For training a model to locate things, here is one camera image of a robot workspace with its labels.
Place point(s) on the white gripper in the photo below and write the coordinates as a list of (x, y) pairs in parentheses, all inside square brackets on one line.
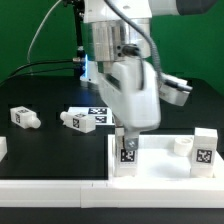
[(139, 109)]

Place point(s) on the white square table top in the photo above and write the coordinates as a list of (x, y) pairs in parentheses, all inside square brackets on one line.
[(164, 157)]

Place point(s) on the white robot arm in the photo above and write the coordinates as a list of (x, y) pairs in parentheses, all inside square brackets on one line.
[(121, 28)]

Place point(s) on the white sheet with tags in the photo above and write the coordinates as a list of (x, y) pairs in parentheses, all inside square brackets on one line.
[(103, 115)]

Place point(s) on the white block left edge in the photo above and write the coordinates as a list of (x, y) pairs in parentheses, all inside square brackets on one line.
[(3, 147)]

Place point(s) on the white fence wall rail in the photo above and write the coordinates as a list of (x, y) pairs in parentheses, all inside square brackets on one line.
[(114, 192)]

